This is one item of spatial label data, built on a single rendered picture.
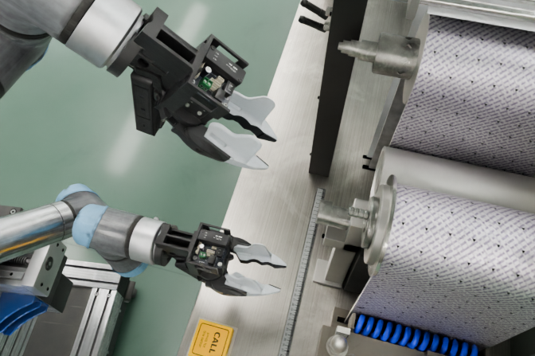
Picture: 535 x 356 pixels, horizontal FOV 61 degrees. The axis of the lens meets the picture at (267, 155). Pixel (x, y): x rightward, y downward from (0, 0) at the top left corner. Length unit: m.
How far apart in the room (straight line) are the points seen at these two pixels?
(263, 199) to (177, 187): 1.12
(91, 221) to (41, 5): 0.44
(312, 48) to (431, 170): 0.72
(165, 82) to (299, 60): 0.88
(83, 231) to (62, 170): 1.56
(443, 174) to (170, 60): 0.47
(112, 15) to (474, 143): 0.57
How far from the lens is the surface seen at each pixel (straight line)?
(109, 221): 0.81
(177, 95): 0.46
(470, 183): 0.76
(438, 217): 0.62
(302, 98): 1.24
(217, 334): 0.94
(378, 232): 0.61
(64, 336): 1.80
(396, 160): 0.75
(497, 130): 0.76
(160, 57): 0.46
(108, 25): 0.46
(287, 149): 1.13
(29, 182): 2.39
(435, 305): 0.74
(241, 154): 0.52
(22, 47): 0.54
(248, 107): 0.54
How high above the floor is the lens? 1.84
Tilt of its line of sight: 57 degrees down
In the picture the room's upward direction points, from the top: straight up
